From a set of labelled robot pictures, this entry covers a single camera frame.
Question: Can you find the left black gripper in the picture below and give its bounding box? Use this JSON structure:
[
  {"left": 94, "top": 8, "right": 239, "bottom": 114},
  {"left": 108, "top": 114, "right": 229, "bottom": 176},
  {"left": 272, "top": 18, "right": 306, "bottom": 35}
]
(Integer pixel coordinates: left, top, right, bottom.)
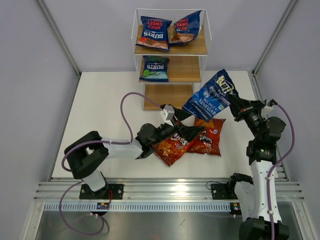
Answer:
[{"left": 150, "top": 106, "right": 204, "bottom": 147}]

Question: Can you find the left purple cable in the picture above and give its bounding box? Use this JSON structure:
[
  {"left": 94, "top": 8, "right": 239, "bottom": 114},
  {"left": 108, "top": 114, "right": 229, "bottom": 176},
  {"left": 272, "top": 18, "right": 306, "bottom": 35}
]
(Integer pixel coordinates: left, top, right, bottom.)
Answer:
[{"left": 59, "top": 92, "right": 165, "bottom": 236}]

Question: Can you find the white slotted cable duct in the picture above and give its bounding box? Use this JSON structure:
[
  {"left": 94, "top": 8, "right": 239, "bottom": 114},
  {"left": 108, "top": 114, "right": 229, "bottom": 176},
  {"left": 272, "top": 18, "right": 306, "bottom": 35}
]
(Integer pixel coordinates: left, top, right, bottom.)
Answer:
[{"left": 44, "top": 201, "right": 231, "bottom": 212}]

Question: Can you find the white wire wooden shelf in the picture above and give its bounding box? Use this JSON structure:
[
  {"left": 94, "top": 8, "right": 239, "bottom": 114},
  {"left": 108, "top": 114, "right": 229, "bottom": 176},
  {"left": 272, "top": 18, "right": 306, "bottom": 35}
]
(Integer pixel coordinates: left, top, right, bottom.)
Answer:
[{"left": 131, "top": 8, "right": 212, "bottom": 108}]

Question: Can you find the large red Doritos bag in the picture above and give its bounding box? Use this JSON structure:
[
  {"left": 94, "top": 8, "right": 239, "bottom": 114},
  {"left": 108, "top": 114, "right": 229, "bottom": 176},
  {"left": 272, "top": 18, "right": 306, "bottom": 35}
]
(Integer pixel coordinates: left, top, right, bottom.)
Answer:
[{"left": 152, "top": 122, "right": 194, "bottom": 167}]

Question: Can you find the Burts spicy chilli bag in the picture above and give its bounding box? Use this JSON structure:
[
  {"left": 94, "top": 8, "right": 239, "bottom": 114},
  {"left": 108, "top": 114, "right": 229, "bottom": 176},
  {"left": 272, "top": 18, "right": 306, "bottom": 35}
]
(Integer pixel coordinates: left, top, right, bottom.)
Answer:
[
  {"left": 135, "top": 16, "right": 172, "bottom": 52},
  {"left": 169, "top": 10, "right": 202, "bottom": 46}
]

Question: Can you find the Kettle sea salt vinegar bag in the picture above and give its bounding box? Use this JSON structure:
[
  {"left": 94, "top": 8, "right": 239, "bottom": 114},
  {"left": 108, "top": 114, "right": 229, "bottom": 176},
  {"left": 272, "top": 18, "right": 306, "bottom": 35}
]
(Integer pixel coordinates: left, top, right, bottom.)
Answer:
[{"left": 182, "top": 69, "right": 239, "bottom": 123}]

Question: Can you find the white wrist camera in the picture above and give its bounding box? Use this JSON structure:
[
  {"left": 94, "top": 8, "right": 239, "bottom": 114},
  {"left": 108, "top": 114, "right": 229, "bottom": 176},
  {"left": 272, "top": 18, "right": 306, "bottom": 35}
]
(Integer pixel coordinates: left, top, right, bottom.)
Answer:
[
  {"left": 160, "top": 104, "right": 175, "bottom": 126},
  {"left": 263, "top": 99, "right": 278, "bottom": 113}
]

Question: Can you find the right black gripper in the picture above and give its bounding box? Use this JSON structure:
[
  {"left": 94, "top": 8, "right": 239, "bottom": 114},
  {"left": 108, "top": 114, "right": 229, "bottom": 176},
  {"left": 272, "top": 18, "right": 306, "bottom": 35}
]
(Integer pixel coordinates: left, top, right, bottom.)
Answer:
[{"left": 226, "top": 94, "right": 266, "bottom": 141}]

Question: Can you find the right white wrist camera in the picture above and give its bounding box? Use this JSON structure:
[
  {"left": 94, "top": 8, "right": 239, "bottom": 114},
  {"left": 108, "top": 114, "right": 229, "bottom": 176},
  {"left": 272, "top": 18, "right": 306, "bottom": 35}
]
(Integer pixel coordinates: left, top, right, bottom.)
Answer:
[{"left": 263, "top": 99, "right": 278, "bottom": 113}]

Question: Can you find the small red Doritos bag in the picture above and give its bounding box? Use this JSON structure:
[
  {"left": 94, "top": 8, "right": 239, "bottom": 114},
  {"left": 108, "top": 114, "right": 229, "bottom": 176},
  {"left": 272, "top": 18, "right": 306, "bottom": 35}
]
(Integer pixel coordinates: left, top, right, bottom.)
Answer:
[{"left": 187, "top": 118, "right": 226, "bottom": 157}]

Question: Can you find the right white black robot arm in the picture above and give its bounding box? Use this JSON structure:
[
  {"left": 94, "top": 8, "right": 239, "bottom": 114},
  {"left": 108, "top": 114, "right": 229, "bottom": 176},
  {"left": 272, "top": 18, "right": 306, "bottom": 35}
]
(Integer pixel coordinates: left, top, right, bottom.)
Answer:
[{"left": 226, "top": 94, "right": 290, "bottom": 240}]

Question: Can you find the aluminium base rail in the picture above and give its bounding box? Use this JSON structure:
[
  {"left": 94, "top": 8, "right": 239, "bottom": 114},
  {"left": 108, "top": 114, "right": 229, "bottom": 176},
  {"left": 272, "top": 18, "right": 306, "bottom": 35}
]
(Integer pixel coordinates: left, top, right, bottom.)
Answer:
[{"left": 33, "top": 178, "right": 305, "bottom": 202}]

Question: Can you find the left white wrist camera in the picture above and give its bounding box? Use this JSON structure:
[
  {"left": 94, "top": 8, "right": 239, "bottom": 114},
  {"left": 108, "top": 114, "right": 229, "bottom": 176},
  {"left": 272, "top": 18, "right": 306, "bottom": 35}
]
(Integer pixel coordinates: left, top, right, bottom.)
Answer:
[{"left": 160, "top": 104, "right": 175, "bottom": 126}]

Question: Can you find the Burts sea salt vinegar bag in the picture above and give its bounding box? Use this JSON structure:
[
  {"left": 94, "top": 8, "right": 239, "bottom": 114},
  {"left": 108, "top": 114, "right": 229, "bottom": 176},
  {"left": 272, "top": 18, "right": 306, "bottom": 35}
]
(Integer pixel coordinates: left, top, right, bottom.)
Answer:
[{"left": 139, "top": 55, "right": 170, "bottom": 83}]

